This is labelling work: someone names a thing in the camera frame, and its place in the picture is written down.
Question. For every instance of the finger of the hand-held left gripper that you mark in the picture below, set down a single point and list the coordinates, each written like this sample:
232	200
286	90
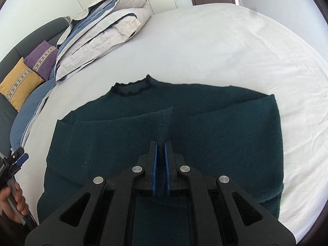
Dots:
17	152
22	158

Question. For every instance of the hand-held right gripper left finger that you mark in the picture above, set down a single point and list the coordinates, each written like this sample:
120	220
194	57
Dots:
154	164

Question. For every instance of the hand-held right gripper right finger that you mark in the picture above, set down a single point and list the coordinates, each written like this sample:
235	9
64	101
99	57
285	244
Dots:
167	164

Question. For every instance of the dark green towel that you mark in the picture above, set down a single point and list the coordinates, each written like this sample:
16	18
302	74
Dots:
102	138

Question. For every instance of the person's left hand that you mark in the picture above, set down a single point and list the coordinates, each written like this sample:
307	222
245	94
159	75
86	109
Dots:
18	199

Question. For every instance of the large blue pillow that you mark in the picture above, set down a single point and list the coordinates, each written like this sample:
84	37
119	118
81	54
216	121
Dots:
30	112

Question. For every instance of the yellow cushion with patterned band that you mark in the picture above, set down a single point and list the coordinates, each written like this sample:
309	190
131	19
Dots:
20	82

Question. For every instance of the purple cushion with patterned band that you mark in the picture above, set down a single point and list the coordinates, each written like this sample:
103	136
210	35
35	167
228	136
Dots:
41	56

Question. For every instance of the grey upholstered headboard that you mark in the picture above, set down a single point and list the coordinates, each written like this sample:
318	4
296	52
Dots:
23	43

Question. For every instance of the folded grey and blue duvet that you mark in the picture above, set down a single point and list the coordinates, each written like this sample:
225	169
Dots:
102	35

